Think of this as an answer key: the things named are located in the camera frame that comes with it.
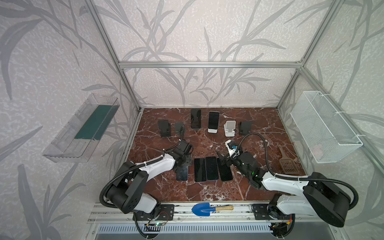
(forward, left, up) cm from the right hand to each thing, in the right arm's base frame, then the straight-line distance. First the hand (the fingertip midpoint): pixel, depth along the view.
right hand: (224, 146), depth 83 cm
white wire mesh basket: (-8, -41, +20) cm, 46 cm away
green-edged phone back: (+24, +4, -5) cm, 25 cm away
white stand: (+19, +4, -13) cm, 24 cm away
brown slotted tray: (-5, -41, -15) cm, 44 cm away
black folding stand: (+20, -18, -10) cm, 28 cm away
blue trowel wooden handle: (-28, +12, -14) cm, 34 cm away
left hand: (-2, +22, -12) cm, 26 cm away
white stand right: (+19, -7, -9) cm, 22 cm away
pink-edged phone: (-11, +24, -11) cm, 29 cm away
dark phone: (-10, -1, -13) cm, 17 cm away
